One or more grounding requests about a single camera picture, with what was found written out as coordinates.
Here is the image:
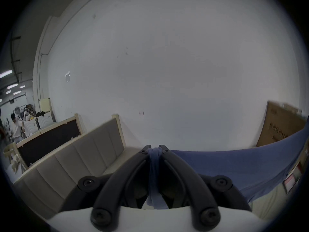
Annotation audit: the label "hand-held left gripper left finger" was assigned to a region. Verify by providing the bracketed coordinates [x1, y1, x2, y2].
[60, 145, 153, 232]

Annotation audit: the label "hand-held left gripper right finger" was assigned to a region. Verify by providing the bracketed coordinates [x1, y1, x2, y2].
[158, 144, 252, 231]

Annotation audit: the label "blue garment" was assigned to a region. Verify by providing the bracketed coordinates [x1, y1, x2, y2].
[148, 127, 309, 210]

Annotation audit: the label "beige padded headboard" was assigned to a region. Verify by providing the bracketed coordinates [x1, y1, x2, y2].
[13, 114, 126, 219]

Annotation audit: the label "bed with beige sheet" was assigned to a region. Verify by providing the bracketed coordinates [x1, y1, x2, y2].
[101, 146, 294, 223]

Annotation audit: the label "white washing machine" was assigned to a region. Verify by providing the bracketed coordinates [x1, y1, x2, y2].
[22, 119, 39, 137]
[37, 112, 56, 130]

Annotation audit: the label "brown cardboard carton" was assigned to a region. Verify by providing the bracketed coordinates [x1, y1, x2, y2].
[256, 101, 308, 147]

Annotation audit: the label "dark panel in wooden frame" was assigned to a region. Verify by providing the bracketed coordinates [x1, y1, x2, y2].
[12, 114, 84, 170]

